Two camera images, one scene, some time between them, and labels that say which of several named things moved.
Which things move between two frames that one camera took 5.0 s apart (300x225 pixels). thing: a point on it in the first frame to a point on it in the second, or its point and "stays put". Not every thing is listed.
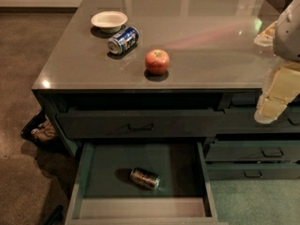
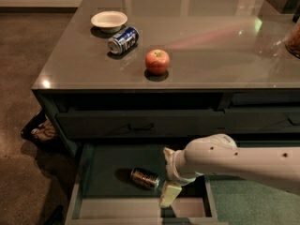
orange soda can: x=145 y=178 stays put
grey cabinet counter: x=172 y=65 stays put
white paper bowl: x=110 y=22 stays put
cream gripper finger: x=281 y=86 to x=176 y=172
